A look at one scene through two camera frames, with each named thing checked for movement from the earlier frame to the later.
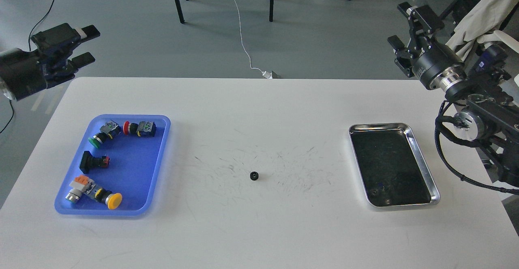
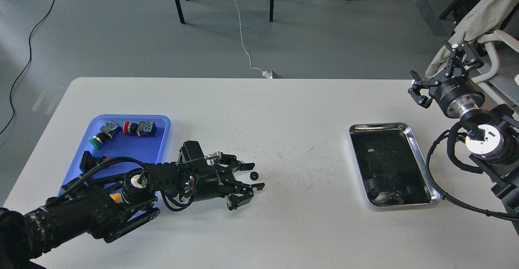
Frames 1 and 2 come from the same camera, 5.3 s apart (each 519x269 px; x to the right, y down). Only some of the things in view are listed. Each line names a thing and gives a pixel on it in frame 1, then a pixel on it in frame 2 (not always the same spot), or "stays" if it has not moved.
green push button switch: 111,130 stays
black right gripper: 438,68 to 456,97
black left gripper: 24,72 to 214,181
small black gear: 254,175 stays
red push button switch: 143,128 stays
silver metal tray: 394,169 stays
